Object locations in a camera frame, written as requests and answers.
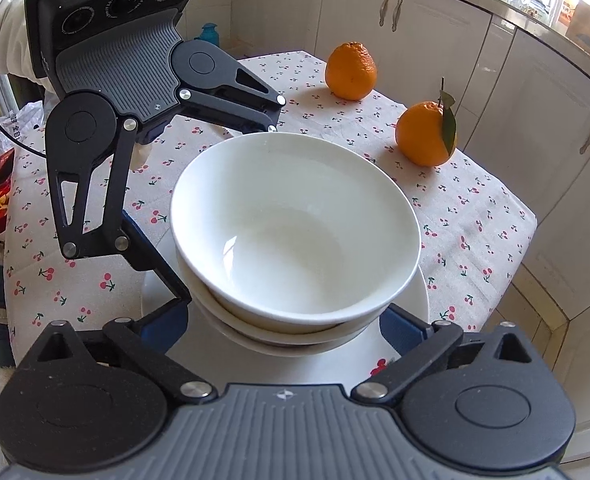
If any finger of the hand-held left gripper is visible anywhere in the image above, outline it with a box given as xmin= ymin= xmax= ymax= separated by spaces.
xmin=177 ymin=59 xmax=288 ymax=135
xmin=49 ymin=119 xmax=192 ymax=307

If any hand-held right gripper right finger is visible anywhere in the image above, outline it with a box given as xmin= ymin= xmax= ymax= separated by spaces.
xmin=350 ymin=303 xmax=536 ymax=404

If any orange with green leaf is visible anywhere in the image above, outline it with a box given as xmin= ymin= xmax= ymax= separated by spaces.
xmin=395 ymin=77 xmax=458 ymax=167

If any blue thermos bottle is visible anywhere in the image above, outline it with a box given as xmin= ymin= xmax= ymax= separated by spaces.
xmin=197 ymin=22 xmax=224 ymax=44

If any bumpy orange without leaf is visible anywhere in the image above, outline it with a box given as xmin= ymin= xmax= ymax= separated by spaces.
xmin=324 ymin=41 xmax=378 ymax=101

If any stained white fruit print plate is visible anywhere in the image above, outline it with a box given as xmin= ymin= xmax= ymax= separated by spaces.
xmin=141 ymin=255 xmax=431 ymax=397

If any red carton box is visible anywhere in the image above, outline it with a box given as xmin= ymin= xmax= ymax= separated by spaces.
xmin=0 ymin=149 xmax=17 ymax=235

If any person's left forearm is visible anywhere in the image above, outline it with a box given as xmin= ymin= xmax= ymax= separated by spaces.
xmin=0 ymin=0 xmax=44 ymax=87

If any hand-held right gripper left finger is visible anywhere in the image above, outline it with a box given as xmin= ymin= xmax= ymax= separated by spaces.
xmin=36 ymin=300 xmax=218 ymax=404

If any white ceramic bowl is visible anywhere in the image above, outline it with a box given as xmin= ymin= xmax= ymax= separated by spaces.
xmin=202 ymin=305 xmax=376 ymax=357
xmin=169 ymin=132 xmax=422 ymax=329
xmin=174 ymin=247 xmax=392 ymax=337

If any printed plastic bag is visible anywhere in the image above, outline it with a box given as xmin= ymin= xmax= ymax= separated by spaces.
xmin=0 ymin=102 xmax=46 ymax=177

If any cherry print tablecloth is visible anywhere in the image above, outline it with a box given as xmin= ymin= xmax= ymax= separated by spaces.
xmin=2 ymin=50 xmax=538 ymax=377

